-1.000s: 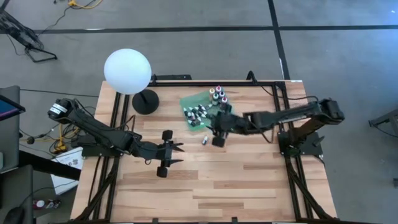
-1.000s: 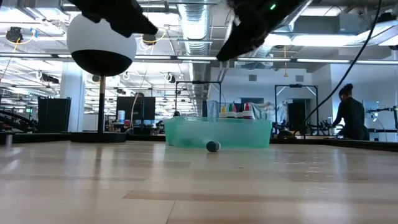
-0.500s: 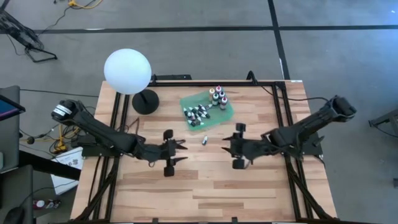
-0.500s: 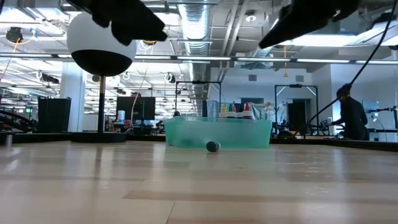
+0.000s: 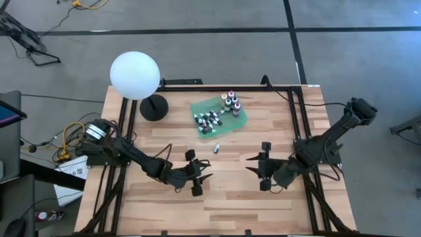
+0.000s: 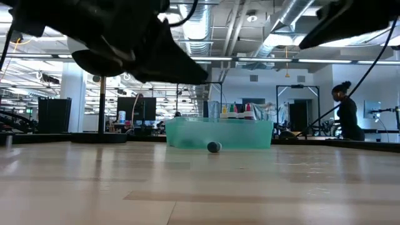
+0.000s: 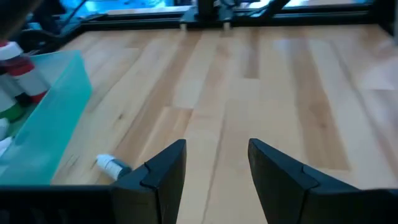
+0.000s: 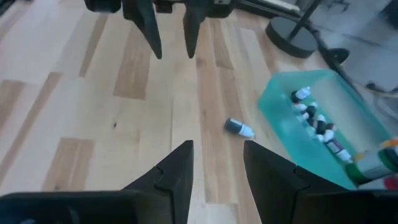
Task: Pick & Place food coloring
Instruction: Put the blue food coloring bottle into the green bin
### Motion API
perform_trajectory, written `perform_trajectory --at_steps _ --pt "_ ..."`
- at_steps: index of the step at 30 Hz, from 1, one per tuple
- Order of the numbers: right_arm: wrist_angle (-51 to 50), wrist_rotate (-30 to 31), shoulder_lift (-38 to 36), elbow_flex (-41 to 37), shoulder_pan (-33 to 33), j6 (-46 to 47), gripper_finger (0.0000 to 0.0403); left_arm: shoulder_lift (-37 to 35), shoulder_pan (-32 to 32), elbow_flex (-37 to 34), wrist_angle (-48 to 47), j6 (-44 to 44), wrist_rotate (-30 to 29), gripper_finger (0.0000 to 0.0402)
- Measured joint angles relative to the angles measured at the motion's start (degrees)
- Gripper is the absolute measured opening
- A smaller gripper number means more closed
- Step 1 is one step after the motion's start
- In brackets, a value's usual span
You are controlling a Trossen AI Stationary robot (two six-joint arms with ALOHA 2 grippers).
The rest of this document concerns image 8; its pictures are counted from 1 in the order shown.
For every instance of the large red food coloring bottle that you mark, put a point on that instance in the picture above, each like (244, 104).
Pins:
(392, 183)

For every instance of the small teal food coloring bottle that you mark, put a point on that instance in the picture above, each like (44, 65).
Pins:
(234, 126)

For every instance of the white globe lamp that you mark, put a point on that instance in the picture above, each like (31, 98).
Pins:
(289, 40)

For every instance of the small purple food coloring bottle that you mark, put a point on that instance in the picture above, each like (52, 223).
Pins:
(335, 146)

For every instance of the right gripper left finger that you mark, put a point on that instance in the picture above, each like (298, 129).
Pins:
(180, 174)

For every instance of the large yellow food coloring bottle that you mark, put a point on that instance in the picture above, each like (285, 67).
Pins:
(390, 143)

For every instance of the green translucent plastic bin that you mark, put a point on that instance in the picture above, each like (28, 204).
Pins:
(280, 130)

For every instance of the small red food coloring bottle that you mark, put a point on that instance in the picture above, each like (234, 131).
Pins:
(329, 134)

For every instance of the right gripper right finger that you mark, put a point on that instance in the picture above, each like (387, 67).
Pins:
(267, 174)

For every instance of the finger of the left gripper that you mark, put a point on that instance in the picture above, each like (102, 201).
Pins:
(194, 25)
(143, 21)

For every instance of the large green food coloring bottle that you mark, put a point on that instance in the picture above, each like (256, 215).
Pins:
(370, 165)

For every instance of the small food coloring dropper bottle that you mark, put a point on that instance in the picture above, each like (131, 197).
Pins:
(320, 126)
(300, 107)
(311, 110)
(302, 93)

